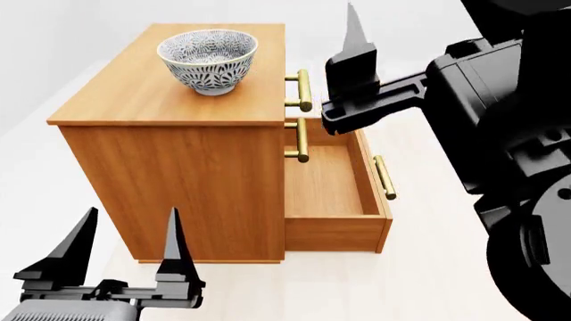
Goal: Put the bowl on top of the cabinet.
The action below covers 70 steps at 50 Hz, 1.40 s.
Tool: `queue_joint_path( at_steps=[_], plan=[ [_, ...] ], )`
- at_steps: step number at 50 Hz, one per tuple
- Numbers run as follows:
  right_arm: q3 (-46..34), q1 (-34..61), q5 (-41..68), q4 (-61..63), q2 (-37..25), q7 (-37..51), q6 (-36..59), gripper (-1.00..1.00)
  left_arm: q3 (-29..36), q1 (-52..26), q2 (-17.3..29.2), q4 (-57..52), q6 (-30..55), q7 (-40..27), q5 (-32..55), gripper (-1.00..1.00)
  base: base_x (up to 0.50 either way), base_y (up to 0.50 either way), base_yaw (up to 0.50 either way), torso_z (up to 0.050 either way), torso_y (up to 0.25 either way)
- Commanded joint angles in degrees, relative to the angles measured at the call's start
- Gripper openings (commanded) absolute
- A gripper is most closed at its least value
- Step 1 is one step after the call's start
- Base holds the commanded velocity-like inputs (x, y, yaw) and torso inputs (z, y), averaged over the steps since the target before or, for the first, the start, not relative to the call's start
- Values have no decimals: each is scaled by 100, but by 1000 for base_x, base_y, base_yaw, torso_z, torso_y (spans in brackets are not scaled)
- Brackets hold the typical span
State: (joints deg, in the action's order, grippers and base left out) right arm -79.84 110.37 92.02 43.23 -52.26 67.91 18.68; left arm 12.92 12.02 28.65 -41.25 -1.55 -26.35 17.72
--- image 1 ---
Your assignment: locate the brass cabinet drawer handle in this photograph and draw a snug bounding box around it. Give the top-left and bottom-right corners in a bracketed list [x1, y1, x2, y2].
[284, 117, 310, 164]
[284, 68, 314, 113]
[372, 154, 398, 202]

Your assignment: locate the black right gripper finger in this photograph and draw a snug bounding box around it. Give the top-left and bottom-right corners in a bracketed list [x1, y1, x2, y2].
[324, 2, 382, 102]

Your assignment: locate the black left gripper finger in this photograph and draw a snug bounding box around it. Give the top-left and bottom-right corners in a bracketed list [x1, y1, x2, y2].
[153, 206, 207, 289]
[12, 206, 100, 289]

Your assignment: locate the wooden cabinet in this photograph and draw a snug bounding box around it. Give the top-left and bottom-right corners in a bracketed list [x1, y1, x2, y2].
[46, 21, 287, 265]

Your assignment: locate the blue white patterned bowl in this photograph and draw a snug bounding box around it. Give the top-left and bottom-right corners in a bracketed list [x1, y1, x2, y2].
[156, 29, 260, 97]

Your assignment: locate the open wooden drawer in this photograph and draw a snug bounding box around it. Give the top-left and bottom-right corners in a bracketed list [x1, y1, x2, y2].
[284, 117, 394, 254]

